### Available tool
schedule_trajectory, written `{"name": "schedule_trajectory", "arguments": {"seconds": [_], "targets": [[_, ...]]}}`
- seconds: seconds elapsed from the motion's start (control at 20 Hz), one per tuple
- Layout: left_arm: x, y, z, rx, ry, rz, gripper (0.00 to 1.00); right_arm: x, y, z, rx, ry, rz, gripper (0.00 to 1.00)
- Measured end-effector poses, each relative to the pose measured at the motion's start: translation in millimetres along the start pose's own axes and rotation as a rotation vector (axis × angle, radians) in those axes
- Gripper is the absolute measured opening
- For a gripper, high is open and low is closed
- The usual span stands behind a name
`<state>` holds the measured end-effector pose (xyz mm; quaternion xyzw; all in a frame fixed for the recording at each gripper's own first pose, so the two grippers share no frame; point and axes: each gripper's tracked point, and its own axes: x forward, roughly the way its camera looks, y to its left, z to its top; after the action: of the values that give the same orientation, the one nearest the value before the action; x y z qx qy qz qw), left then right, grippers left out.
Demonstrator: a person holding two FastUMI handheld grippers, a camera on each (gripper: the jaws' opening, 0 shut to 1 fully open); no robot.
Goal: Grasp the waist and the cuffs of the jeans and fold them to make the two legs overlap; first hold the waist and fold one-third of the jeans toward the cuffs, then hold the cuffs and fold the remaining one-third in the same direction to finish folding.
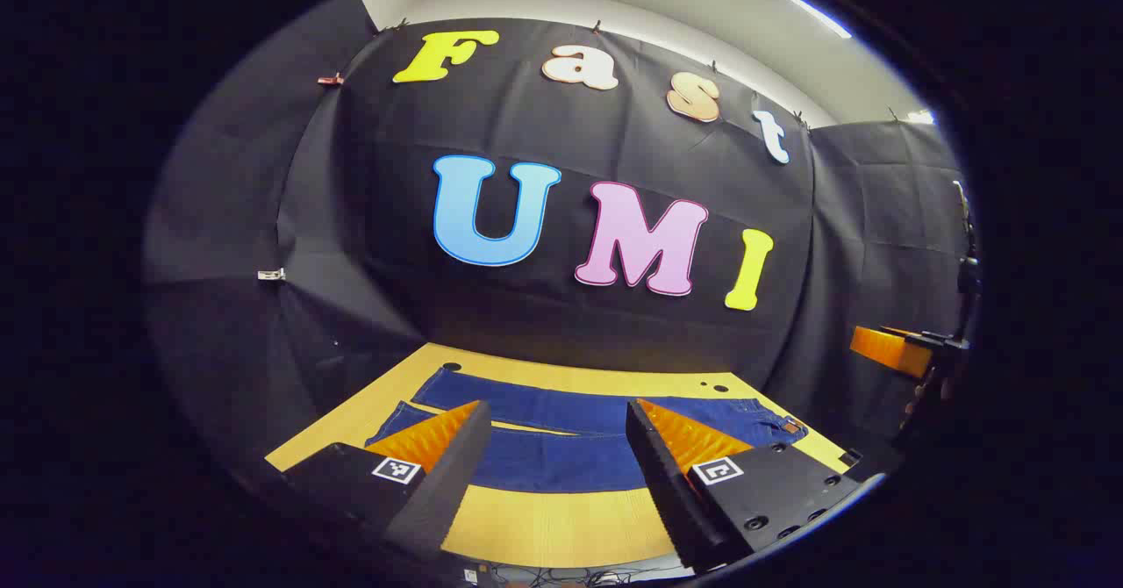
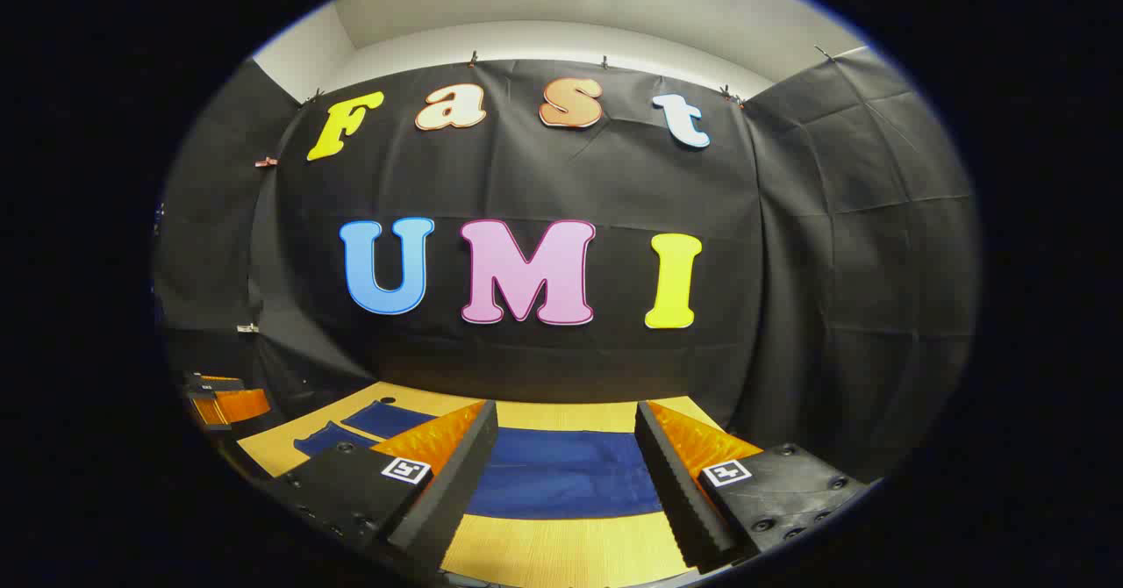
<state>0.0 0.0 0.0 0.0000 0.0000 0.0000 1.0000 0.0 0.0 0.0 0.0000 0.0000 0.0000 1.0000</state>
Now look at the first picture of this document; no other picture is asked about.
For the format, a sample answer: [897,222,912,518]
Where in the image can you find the blue denim jeans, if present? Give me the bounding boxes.
[364,367,808,494]

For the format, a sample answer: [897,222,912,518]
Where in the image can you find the black backdrop cloth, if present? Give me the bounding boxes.
[140,0,979,492]

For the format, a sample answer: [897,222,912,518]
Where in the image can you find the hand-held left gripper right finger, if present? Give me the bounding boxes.
[625,398,883,573]

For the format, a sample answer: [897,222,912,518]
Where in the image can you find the tangle of black cables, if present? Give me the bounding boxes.
[491,566,634,588]

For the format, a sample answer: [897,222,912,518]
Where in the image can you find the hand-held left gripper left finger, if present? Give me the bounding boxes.
[279,399,493,558]

